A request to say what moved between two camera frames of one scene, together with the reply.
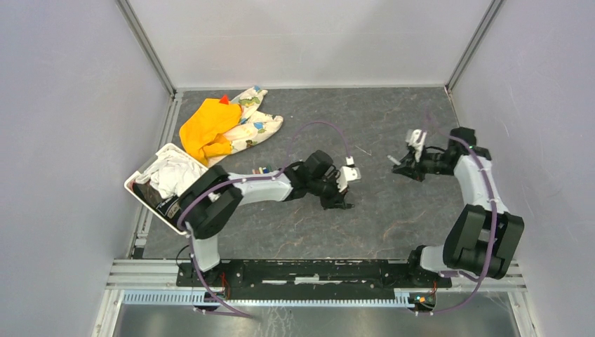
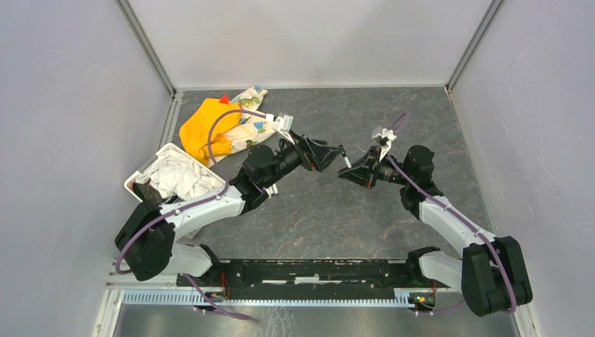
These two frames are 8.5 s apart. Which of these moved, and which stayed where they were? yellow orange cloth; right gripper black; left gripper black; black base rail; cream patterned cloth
Moved: left gripper black; right gripper black
Stayed: yellow orange cloth; black base rail; cream patterned cloth
